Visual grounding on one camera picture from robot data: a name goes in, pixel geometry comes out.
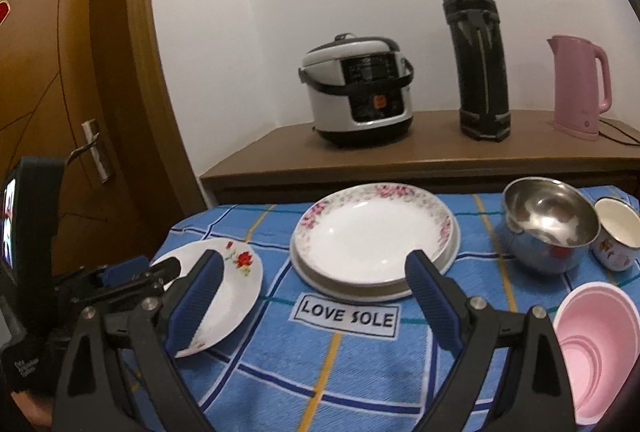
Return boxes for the wooden door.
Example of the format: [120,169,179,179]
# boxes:
[0,0,146,278]

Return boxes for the pink electric kettle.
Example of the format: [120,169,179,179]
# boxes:
[546,34,613,141]

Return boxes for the silver rice cooker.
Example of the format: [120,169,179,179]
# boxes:
[298,32,417,147]

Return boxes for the black appliance base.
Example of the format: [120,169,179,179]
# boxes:
[440,0,513,143]

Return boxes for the small red flower plate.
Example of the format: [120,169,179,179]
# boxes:
[150,238,264,359]

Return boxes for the white enamel bowl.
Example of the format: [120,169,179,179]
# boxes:
[592,196,640,273]

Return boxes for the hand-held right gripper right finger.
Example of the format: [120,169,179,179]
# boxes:
[405,249,573,432]

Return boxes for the red and white bowl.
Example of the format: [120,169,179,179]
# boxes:
[501,177,601,275]

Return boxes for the wooden cabinet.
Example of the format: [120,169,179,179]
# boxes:
[199,109,640,207]

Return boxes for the wooden door frame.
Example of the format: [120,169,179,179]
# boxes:
[125,0,216,213]

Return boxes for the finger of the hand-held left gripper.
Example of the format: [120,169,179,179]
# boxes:
[70,258,182,309]
[92,257,151,288]

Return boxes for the metal door handle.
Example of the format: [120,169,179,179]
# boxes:
[65,119,116,184]

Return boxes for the blue plaid cloth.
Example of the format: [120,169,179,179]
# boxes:
[120,185,640,432]

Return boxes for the large rose rim plate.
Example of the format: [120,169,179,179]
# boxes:
[295,183,456,285]

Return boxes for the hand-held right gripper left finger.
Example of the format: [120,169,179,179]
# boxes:
[52,249,226,432]

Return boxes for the white plates with red pattern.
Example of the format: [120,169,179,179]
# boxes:
[290,212,461,304]

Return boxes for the black kettle cable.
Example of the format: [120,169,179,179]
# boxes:
[597,116,640,147]

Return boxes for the pink plastic bowl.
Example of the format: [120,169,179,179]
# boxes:
[552,282,640,428]

